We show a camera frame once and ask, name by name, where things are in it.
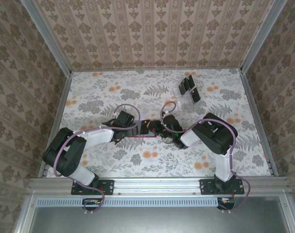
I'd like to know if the red card holder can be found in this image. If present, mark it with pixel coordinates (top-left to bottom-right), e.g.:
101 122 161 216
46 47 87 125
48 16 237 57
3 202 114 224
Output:
127 118 157 139

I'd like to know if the black credit card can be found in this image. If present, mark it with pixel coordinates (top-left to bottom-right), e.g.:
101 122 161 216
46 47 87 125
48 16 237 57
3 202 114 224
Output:
141 119 151 134
178 81 188 96
189 87 202 105
185 74 196 89

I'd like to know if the clear acrylic card stand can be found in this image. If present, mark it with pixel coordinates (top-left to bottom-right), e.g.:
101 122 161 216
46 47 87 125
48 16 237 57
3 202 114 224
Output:
172 74 203 109

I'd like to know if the floral table cover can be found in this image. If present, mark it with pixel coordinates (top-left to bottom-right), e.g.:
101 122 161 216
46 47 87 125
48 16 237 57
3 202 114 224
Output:
47 68 272 178

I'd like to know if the small black connector board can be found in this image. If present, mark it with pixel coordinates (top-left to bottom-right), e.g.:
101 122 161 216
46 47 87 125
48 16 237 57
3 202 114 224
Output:
216 197 236 211
82 198 102 211

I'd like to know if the grey metal panel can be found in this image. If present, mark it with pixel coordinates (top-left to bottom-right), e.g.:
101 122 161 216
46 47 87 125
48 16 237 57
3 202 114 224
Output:
15 195 295 233

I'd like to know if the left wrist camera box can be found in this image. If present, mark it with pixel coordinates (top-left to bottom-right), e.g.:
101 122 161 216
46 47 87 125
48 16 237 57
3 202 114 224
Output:
115 110 135 128

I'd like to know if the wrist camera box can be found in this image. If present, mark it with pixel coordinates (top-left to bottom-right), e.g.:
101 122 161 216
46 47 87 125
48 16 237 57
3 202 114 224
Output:
115 110 135 128
161 110 182 133

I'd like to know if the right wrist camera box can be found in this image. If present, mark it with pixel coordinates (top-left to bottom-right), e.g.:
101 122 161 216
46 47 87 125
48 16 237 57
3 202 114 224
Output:
161 110 182 133

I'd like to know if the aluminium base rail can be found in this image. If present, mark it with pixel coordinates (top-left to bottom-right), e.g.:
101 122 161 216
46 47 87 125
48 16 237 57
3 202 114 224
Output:
28 176 289 196

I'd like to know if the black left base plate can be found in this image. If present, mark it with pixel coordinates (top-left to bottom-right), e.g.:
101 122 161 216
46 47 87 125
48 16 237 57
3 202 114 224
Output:
71 179 115 196

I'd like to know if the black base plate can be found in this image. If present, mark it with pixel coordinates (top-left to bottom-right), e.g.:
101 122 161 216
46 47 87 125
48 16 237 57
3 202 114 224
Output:
199 179 245 196
71 179 115 196

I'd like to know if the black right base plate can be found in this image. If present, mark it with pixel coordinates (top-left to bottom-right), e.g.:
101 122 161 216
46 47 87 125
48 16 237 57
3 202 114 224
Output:
199 179 245 196

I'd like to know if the aluminium side rail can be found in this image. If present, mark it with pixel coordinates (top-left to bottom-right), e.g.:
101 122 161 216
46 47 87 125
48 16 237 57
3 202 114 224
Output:
239 69 279 177
37 71 73 179

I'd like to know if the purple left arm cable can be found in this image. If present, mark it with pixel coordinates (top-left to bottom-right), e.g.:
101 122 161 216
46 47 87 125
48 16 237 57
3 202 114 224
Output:
54 103 141 216

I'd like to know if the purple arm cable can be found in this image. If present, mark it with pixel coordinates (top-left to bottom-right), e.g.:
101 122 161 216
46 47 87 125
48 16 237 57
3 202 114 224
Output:
54 103 141 216
161 100 252 214

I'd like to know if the white slotted cable duct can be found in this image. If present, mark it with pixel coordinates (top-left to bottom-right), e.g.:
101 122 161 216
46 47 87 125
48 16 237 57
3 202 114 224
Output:
36 197 222 208

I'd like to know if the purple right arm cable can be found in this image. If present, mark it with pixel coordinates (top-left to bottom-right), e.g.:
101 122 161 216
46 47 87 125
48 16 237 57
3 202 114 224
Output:
161 100 252 214

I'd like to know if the aluminium corner post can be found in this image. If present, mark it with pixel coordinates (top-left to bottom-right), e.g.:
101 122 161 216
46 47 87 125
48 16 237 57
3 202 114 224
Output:
239 0 288 73
19 0 73 76

